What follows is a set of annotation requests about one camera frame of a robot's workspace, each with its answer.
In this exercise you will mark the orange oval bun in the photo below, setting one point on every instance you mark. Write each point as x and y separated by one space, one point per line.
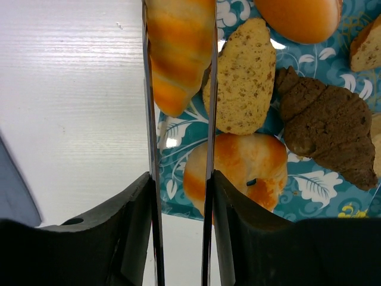
302 21

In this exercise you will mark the glazed twisted bread roll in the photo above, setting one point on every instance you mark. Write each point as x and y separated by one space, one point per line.
255 164

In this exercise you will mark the brown chocolate croissant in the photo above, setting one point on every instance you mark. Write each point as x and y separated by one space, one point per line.
329 124

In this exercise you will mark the orange striped croissant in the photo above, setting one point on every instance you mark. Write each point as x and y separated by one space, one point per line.
180 34

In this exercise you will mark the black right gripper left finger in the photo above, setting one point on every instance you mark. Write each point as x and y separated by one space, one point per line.
106 245

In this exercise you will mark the speckled bread slice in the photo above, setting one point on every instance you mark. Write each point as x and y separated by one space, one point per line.
365 48
246 70

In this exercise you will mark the teal floral tray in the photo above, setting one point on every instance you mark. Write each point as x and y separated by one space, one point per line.
311 191

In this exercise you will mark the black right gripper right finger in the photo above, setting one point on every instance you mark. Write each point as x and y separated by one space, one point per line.
257 247

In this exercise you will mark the metal serving tongs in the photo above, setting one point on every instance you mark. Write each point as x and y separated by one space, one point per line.
157 227

